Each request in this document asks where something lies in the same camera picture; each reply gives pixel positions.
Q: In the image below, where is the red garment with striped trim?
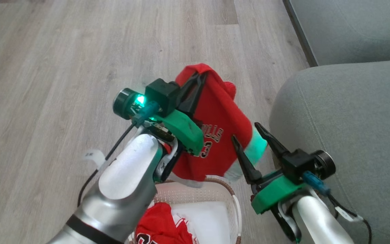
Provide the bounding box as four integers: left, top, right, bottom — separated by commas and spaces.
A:
134, 202, 196, 244

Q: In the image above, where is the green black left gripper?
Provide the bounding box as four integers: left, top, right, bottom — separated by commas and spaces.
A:
113, 71, 210, 157

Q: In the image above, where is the white perforated basket brown rim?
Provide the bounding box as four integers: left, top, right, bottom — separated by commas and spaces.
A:
124, 175, 242, 244

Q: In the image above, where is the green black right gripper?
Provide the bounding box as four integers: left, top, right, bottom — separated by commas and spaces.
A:
231, 122, 336, 215

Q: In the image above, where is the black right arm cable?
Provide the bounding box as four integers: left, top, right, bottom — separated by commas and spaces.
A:
302, 171, 372, 244

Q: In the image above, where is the white label tag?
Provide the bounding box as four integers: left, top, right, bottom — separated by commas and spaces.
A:
335, 206, 364, 223
83, 149, 106, 169

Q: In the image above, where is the grey sofa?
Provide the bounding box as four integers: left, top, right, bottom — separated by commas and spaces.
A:
269, 59, 390, 244

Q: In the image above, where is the white basket liner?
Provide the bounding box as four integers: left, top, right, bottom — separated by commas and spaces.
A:
171, 201, 231, 244

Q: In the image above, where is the red jersey with white lettering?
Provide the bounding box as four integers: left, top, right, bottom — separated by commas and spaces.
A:
173, 63, 268, 189

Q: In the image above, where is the grey sofa section dark base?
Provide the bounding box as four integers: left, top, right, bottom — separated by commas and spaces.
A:
282, 0, 390, 67

